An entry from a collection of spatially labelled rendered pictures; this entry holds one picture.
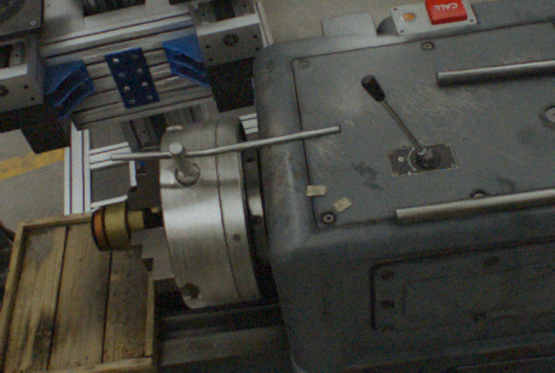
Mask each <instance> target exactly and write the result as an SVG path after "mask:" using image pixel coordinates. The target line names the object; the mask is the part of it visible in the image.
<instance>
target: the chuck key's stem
mask: <svg viewBox="0 0 555 373"><path fill-rule="evenodd" d="M168 151H169V153H170V155H171V156H172V158H173V160H174V162H175V164H176V166H177V168H178V169H179V171H180V172H182V173H183V174H184V176H183V178H192V177H193V170H192V166H193V165H192V162H191V161H190V158H185V154H186V150H185V148H184V146H183V144H182V142H180V141H173V142H172V144H170V146H169V148H168Z"/></svg>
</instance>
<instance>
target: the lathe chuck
mask: <svg viewBox="0 0 555 373"><path fill-rule="evenodd" d="M217 123H218V120H212V121H200V122H194V123H187V124H181V125H175V126H168V128H167V129H166V131H170V130H174V129H178V128H181V129H182V130H181V131H179V132H178V133H176V134H169V133H165V134H163V135H162V139H161V145H160V151H168V148H169V146H170V144H172V142H173V141H180V142H182V144H183V146H184V148H185V150H190V149H208V148H214V147H216V128H217ZM190 161H191V162H192V165H194V166H196V168H198V170H199V175H198V178H197V179H196V180H195V181H194V182H192V183H188V184H185V183H182V182H180V181H179V179H178V171H179V169H178V168H177V166H176V164H175V162H174V160H173V159H160V199H161V208H162V217H163V223H164V230H165V235H166V246H167V250H168V255H169V259H170V264H171V267H172V271H173V277H174V280H176V283H177V286H178V287H182V286H185V284H188V283H193V285H198V287H199V292H200V295H199V297H198V298H192V297H183V300H184V302H185V303H186V304H187V306H188V307H189V308H191V309H195V308H201V307H208V305H216V304H229V303H235V302H243V301H244V300H243V299H242V298H241V297H240V295H239V293H238V290H237V287H236V285H235V281H234V278H233V274H232V267H231V263H230V258H229V253H228V249H227V243H226V238H225V227H224V221H223V215H221V207H220V200H219V184H218V174H217V161H216V155H215V156H208V157H191V158H190Z"/></svg>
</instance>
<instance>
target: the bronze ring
mask: <svg viewBox="0 0 555 373"><path fill-rule="evenodd" d="M90 225H91V232H92V237H93V241H94V243H95V246H96V247H97V248H98V250H101V251H103V252H104V251H111V250H116V251H117V252H119V251H124V250H129V249H133V248H132V246H131V240H132V231H139V230H145V229H153V228H155V226H154V218H153V213H152V210H151V207H145V208H137V210H133V211H132V210H130V206H129V202H128V199H124V200H123V201H122V202H117V203H113V204H108V206H105V207H101V209H99V210H94V211H93V213H92V215H91V220H90Z"/></svg>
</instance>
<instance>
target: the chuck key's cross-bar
mask: <svg viewBox="0 0 555 373"><path fill-rule="evenodd" d="M341 132H342V129H341V125H340V124H337V125H332V126H327V127H326V128H317V129H312V130H308V131H302V132H297V133H292V134H283V135H278V136H273V137H268V138H263V139H258V140H252V141H244V142H239V143H238V144H233V145H228V146H223V147H214V148H208V149H190V150H186V154H185V158H191V157H208V156H215V155H220V154H229V153H235V152H240V151H245V150H250V149H256V148H261V147H269V146H276V145H280V144H285V142H291V141H300V140H306V139H310V138H316V137H321V136H326V135H331V134H340V133H341ZM154 159H173V158H172V156H171V155H170V153H169V151H154V152H137V153H119V154H110V160H111V161H112V162H120V161H137V160H154Z"/></svg>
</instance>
